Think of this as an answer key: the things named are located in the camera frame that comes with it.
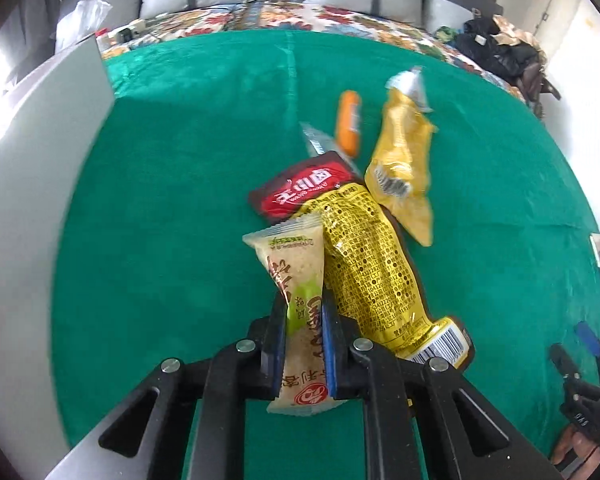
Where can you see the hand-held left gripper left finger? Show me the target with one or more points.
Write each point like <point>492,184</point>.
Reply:
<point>280,360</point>

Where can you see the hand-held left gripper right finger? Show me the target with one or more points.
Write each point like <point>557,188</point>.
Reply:
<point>330,360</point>

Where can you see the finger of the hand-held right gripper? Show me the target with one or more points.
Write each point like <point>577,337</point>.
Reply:
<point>565,365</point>
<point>587,335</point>

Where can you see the beige snack packet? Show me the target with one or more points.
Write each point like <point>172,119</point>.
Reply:
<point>295,270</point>

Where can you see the yellow printed snack packet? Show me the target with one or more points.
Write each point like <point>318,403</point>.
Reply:
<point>365,270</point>

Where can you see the red snack packet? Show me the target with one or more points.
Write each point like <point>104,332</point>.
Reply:
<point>300,187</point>

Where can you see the yellow silver-topped snack bag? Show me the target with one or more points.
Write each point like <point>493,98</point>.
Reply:
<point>400,160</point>

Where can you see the silver white snack wrapper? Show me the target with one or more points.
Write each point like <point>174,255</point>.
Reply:
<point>317,140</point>

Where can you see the orange sausage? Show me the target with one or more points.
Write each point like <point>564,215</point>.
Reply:
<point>350,120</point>

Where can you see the white cardboard box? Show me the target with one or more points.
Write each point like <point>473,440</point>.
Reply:
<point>30,185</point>

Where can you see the person's right hand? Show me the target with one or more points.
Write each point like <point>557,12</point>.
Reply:
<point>575,445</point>

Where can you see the green blanket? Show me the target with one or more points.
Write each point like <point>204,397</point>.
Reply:
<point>180,210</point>

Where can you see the black clothes pile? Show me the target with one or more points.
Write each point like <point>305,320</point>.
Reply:
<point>500,60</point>

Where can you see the beige crumpled cloth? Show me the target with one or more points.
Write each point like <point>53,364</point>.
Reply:
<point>515,35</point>

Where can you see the white door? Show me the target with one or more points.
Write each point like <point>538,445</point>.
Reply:
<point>555,10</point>

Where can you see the clear plastic bag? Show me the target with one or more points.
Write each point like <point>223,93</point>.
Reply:
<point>82,20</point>

